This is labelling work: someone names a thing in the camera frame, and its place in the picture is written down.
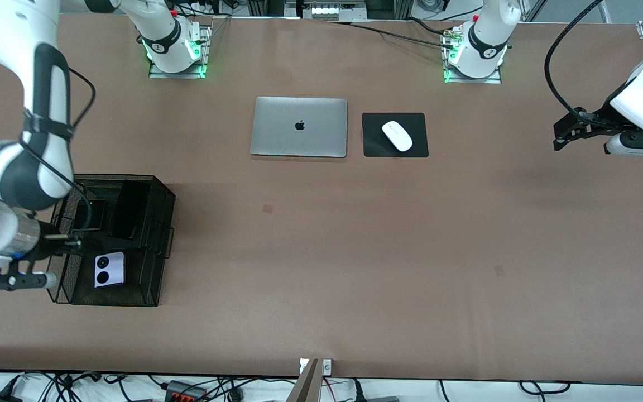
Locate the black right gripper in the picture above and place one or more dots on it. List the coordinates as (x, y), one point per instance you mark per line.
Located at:
(48, 247)

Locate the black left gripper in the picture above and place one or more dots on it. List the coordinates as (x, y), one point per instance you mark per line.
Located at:
(598, 120)

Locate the black flip phone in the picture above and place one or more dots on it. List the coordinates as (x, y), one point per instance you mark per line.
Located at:
(90, 216)

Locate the lavender flip phone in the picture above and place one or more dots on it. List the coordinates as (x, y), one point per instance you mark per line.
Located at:
(109, 271)

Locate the black slab smartphone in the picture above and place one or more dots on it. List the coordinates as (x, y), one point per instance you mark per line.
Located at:
(132, 209)

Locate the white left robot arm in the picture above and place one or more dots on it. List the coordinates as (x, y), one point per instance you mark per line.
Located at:
(483, 33)

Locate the black mesh two-tier tray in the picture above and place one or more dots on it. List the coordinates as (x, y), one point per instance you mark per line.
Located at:
(148, 279)

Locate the white computer mouse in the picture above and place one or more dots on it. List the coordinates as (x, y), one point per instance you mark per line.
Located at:
(397, 135)

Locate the black power strip red switches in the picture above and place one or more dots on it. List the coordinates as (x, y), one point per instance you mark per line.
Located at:
(185, 393)

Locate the black mouse pad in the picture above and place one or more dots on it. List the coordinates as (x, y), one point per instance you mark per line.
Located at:
(374, 145)

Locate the silver closed laptop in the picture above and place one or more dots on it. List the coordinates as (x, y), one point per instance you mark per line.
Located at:
(277, 128)

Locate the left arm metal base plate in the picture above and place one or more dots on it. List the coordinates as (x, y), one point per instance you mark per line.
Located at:
(472, 81)

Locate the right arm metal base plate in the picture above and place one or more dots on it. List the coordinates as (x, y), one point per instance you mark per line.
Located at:
(179, 75)

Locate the white table edge bracket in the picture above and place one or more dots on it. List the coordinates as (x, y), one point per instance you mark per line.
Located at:
(303, 365)
(327, 367)

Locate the grey angled post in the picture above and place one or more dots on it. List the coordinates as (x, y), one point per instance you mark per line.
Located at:
(306, 388)

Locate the aluminium frame with connector block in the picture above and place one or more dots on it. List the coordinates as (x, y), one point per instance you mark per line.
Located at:
(327, 10)

